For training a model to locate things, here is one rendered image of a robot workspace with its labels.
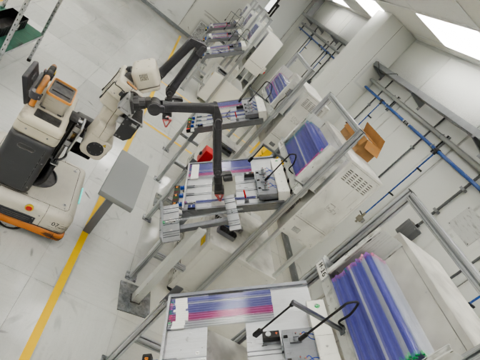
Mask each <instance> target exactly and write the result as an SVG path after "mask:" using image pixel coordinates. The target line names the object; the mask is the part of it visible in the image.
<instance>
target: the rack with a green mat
mask: <svg viewBox="0 0 480 360"><path fill-rule="evenodd" d="M30 1H31V0H24V2H23V4H22V6H21V9H20V11H19V13H18V15H17V17H16V19H15V21H14V23H13V25H12V27H11V29H10V31H9V33H8V34H7V35H5V36H2V37H0V61H1V58H2V56H3V55H6V54H8V53H10V52H12V51H15V50H17V49H19V48H21V47H23V46H26V45H27V44H30V43H31V42H33V41H36V40H37V41H36V43H35V45H34V47H33V49H32V51H31V53H30V54H29V57H28V58H27V61H28V62H31V59H32V57H33V55H34V54H35V52H36V50H37V48H38V46H39V44H40V43H41V40H42V39H43V37H44V34H45V33H46V31H47V29H48V27H49V25H50V23H51V22H52V20H53V18H54V16H55V14H56V12H57V11H58V9H59V7H60V5H61V3H62V1H63V0H58V2H57V4H56V6H55V7H54V10H53V11H52V13H51V16H50V17H49V19H48V21H47V23H46V25H45V27H44V28H43V30H42V32H40V31H38V30H36V29H35V28H34V27H32V26H31V25H29V24H26V26H25V27H24V29H21V30H18V31H16V28H17V26H18V25H19V22H20V21H21V18H22V16H23V15H24V12H25V11H26V8H27V6H28V5H29V2H30ZM7 2H8V0H3V2H2V4H1V6H0V11H2V10H5V9H6V8H5V6H6V4H7Z"/></svg>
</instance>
